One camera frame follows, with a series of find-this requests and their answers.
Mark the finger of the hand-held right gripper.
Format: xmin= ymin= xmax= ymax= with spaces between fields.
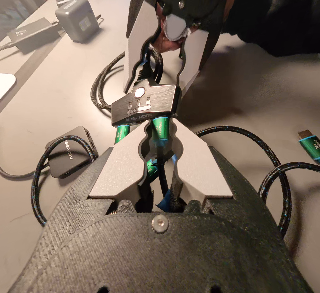
xmin=177 ymin=27 xmax=210 ymax=92
xmin=123 ymin=0 xmax=163 ymax=94

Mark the black and blue braided cable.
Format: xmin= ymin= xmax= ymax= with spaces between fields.
xmin=195 ymin=126 xmax=320 ymax=239
xmin=30 ymin=135 xmax=97 ymax=226

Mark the green plug HDMI cable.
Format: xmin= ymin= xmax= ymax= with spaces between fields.
xmin=150 ymin=116 xmax=175 ymax=203

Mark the black hub cable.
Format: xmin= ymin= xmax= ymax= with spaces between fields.
xmin=0 ymin=165 xmax=54 ymax=180

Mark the grey cube charger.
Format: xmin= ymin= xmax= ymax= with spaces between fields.
xmin=55 ymin=0 xmax=101 ymax=44

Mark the black power adapter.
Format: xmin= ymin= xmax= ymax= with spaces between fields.
xmin=7 ymin=17 xmax=63 ymax=54

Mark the black HDMI switch box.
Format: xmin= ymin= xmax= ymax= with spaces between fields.
xmin=111 ymin=79 xmax=182 ymax=127

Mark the green HDMI plug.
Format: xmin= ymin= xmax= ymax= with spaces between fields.
xmin=146 ymin=159 xmax=158 ymax=183
xmin=297 ymin=130 xmax=320 ymax=165
xmin=114 ymin=124 xmax=131 ymax=146

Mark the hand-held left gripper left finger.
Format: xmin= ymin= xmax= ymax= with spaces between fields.
xmin=88 ymin=123 xmax=150 ymax=205

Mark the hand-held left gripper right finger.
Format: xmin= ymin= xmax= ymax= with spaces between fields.
xmin=171 ymin=118 xmax=235 ymax=205

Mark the black braided switch cable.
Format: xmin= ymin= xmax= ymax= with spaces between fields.
xmin=91 ymin=47 xmax=164 ymax=110

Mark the white flat base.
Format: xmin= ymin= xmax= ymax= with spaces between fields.
xmin=0 ymin=73 xmax=17 ymax=102

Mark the black USB hub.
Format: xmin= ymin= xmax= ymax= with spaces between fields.
xmin=45 ymin=126 xmax=100 ymax=179

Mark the person's right hand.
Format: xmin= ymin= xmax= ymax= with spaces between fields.
xmin=150 ymin=6 xmax=182 ymax=54

